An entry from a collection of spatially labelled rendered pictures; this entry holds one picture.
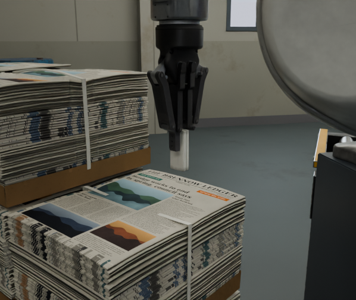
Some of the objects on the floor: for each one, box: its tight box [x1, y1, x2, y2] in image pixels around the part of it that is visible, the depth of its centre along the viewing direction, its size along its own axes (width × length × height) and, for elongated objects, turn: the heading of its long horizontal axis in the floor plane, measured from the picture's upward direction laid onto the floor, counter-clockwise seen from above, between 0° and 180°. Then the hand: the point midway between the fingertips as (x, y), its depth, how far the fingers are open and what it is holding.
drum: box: [0, 58, 54, 68], centre depth 440 cm, size 64×62×94 cm
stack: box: [0, 167, 246, 300], centre depth 118 cm, size 39×117×83 cm, turn 50°
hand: (179, 149), depth 69 cm, fingers closed
